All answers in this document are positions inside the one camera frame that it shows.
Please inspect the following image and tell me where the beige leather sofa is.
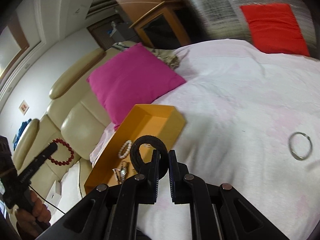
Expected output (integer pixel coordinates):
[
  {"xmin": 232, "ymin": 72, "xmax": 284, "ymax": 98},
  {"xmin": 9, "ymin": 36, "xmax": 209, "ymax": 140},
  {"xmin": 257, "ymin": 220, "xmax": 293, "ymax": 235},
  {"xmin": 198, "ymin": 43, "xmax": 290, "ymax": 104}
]
[{"xmin": 0, "ymin": 41, "xmax": 141, "ymax": 230}]

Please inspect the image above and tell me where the small red cushion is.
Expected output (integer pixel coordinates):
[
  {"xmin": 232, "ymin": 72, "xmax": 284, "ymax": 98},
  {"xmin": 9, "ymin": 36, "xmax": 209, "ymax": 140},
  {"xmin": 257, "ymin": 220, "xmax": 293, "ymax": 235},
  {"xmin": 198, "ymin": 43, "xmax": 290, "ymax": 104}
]
[{"xmin": 240, "ymin": 3, "xmax": 310, "ymax": 56}]

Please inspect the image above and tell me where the black fabric ring band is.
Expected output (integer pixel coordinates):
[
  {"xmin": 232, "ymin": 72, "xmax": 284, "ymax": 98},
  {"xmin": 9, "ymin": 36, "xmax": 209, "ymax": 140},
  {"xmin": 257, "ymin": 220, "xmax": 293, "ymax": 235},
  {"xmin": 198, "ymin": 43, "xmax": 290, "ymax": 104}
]
[{"xmin": 130, "ymin": 135, "xmax": 169, "ymax": 179}]

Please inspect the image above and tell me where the orange cardboard box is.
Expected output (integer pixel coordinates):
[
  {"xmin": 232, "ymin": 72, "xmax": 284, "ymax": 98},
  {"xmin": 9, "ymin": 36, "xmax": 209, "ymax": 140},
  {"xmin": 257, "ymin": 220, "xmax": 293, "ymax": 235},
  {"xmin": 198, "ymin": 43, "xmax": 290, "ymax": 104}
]
[{"xmin": 84, "ymin": 104, "xmax": 186, "ymax": 194}]

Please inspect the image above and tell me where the patterned grey fabric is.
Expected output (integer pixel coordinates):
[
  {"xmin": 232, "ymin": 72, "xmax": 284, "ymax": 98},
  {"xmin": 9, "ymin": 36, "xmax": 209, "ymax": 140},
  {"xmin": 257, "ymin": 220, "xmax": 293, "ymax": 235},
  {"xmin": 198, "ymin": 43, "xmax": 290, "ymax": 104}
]
[{"xmin": 151, "ymin": 49, "xmax": 180, "ymax": 70}]

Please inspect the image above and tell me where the white bead bracelet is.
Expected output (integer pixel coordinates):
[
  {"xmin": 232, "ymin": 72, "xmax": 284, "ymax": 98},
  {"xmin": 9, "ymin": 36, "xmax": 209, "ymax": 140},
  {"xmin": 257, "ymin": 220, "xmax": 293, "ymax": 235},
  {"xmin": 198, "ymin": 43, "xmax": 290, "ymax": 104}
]
[{"xmin": 118, "ymin": 139, "xmax": 133, "ymax": 159}]

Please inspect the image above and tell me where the silver foil insulation panel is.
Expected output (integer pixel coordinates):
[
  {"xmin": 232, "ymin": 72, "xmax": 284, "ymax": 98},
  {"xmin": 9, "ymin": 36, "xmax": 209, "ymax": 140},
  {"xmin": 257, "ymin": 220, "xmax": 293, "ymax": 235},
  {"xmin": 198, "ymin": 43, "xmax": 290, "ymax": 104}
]
[{"xmin": 184, "ymin": 0, "xmax": 317, "ymax": 57}]

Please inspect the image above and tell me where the red bead bracelet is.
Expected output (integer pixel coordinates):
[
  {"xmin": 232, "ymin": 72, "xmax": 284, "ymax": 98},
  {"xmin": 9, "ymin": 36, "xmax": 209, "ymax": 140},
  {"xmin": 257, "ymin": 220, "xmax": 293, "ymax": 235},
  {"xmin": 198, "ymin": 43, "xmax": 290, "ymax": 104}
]
[{"xmin": 48, "ymin": 138, "xmax": 75, "ymax": 166}]

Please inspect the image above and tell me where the magenta pillow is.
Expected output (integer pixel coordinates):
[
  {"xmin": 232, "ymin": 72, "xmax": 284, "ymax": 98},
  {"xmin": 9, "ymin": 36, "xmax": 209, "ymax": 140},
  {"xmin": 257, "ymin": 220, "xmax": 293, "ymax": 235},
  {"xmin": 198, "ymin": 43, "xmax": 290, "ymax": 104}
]
[{"xmin": 87, "ymin": 43, "xmax": 186, "ymax": 129}]

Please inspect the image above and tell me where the small wall picture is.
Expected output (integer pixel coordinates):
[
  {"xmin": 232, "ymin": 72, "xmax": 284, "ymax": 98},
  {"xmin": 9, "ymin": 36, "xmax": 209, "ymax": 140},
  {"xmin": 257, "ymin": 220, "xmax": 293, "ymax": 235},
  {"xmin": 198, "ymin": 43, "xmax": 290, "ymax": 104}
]
[{"xmin": 19, "ymin": 100, "xmax": 29, "ymax": 115}]

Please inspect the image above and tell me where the white pink textured blanket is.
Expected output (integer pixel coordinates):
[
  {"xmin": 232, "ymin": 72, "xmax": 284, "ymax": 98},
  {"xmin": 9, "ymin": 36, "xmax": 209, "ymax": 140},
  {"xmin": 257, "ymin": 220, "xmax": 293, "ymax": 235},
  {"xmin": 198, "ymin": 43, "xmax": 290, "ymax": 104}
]
[{"xmin": 89, "ymin": 38, "xmax": 320, "ymax": 240}]

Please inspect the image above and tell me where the silver gold wristwatch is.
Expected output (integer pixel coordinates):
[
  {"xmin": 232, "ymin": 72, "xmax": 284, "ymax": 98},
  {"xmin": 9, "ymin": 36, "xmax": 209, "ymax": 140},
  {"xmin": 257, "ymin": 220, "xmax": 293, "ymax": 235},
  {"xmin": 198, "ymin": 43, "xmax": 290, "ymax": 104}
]
[{"xmin": 112, "ymin": 161, "xmax": 130, "ymax": 184}]

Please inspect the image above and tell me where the person's left hand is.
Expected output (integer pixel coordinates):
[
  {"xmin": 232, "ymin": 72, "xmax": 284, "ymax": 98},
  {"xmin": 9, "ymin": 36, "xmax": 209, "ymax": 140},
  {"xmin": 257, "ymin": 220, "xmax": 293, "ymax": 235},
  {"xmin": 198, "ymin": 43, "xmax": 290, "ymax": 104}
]
[{"xmin": 15, "ymin": 190, "xmax": 52, "ymax": 239}]

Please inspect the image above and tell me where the silver bangle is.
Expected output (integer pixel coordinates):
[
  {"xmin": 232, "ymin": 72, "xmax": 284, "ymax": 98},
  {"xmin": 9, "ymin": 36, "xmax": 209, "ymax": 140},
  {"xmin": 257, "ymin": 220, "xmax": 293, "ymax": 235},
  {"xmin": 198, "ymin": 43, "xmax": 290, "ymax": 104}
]
[{"xmin": 288, "ymin": 132, "xmax": 313, "ymax": 161}]

